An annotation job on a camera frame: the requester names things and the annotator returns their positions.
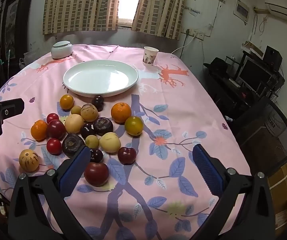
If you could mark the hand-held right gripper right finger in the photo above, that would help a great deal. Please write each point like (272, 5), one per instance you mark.
(206, 167)

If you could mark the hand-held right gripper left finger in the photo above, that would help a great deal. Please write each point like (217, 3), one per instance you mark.
(74, 170)

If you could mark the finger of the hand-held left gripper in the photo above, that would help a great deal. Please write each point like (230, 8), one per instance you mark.
(12, 107)

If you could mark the dark red tomato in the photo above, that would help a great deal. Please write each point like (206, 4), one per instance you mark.
(96, 173)
(56, 129)

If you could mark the dark purple plum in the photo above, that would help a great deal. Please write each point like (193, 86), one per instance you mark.
(87, 130)
(98, 103)
(96, 155)

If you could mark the purple mangosteen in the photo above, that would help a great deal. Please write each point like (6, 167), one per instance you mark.
(103, 126)
(72, 143)

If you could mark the small red tomato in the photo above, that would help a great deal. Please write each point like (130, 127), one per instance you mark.
(54, 146)
(52, 117)

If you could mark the orange mandarin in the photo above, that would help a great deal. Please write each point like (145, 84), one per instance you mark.
(121, 112)
(38, 130)

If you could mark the pale yellow pear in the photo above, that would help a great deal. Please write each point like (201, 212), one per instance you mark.
(74, 123)
(110, 142)

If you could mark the striped pepino melon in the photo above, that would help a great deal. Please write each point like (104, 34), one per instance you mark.
(29, 160)
(89, 112)

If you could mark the dark red plum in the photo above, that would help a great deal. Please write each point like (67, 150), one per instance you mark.
(127, 155)

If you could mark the orange persimmon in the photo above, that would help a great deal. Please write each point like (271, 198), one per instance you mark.
(66, 102)

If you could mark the green yellow orange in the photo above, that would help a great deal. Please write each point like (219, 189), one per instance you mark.
(133, 125)

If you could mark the white round plate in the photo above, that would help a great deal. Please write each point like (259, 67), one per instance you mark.
(101, 77)

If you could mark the translucent plastic container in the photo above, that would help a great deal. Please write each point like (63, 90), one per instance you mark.
(31, 58)

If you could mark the pink floral tablecloth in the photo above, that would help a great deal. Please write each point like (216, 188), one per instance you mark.
(183, 105)

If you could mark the black mesh office chair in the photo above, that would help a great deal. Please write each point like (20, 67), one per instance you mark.
(271, 135)

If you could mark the white lidded ceramic jar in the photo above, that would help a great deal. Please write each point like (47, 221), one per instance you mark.
(61, 50)

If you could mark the dark computer desk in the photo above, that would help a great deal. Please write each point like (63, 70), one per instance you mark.
(223, 90)

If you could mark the brown cardboard box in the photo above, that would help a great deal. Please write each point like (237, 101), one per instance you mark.
(283, 195)

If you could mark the dark framed picture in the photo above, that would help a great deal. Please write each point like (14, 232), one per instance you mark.
(11, 25)

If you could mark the white keyboard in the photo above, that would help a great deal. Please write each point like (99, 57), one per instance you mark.
(234, 82)

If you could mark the black hat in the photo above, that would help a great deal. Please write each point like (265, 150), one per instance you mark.
(217, 65)

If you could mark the black computer monitor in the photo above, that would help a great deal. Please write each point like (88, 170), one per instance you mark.
(253, 75)

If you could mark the wide brown checked curtain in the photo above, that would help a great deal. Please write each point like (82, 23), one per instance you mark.
(81, 5)

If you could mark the printed paper cup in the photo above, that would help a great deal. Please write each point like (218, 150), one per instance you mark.
(149, 55)

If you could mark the small tan box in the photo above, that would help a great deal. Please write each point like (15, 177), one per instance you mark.
(253, 48)

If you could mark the black speaker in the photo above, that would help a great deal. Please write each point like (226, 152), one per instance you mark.
(273, 57)

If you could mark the bright window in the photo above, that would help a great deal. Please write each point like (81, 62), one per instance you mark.
(131, 0)

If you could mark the narrow brown checked curtain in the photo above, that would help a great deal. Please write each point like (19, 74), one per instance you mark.
(158, 7)

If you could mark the white wall power strip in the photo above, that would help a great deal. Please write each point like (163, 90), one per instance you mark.
(196, 33)

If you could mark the white wall electrical box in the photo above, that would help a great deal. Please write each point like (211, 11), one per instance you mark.
(241, 11)

